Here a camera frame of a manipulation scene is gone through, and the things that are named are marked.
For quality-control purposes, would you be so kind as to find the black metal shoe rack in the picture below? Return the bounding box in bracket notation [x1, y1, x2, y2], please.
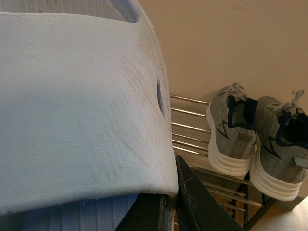
[169, 94, 288, 231]

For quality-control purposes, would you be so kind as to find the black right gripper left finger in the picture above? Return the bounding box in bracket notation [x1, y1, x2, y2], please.
[116, 193, 167, 231]

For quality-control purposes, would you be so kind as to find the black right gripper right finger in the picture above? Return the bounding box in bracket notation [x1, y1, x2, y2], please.
[176, 155, 243, 231]

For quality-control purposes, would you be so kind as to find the light blue slide sandal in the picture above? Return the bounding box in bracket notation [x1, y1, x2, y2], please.
[0, 0, 178, 231]

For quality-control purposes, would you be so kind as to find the grey knit sneaker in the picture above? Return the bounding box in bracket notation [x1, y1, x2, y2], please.
[250, 90, 308, 201]
[206, 83, 258, 177]

